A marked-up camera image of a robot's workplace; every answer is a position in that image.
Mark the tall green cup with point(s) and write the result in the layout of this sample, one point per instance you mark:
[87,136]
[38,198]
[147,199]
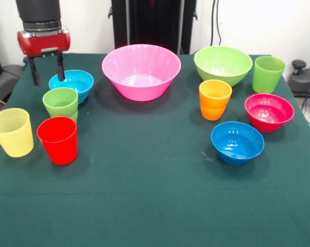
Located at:
[266,79]

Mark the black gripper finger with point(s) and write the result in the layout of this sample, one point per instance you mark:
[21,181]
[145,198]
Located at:
[60,69]
[36,74]

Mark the small cyan bowl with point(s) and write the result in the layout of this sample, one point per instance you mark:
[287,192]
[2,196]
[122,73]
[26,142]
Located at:
[80,82]

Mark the yellow cup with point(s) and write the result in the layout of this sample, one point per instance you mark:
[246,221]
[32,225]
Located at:
[14,139]

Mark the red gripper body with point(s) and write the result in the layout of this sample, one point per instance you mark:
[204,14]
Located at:
[44,43]

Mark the orange cup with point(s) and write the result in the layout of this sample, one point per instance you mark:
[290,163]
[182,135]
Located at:
[214,108]

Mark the dark green tablecloth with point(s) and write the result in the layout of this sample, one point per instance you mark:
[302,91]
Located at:
[149,180]

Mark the grey chair base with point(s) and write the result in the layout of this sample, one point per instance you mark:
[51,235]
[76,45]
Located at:
[303,82]
[5,79]

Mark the small blue bowl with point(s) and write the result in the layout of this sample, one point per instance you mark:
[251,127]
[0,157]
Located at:
[237,151]

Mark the large green bowl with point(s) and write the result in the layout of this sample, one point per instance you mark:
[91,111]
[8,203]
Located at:
[221,67]

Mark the red cup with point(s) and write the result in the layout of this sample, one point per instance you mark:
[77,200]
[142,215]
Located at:
[58,146]

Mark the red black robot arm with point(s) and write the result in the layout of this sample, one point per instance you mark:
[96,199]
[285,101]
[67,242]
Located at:
[39,11]

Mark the small magenta bowl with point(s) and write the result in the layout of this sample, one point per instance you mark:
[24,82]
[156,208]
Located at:
[267,121]

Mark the rounded green cup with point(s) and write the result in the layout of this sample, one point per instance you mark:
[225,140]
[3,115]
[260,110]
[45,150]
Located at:
[59,109]

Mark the large pink bowl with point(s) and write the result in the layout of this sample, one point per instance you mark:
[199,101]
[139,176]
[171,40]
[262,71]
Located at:
[142,87]

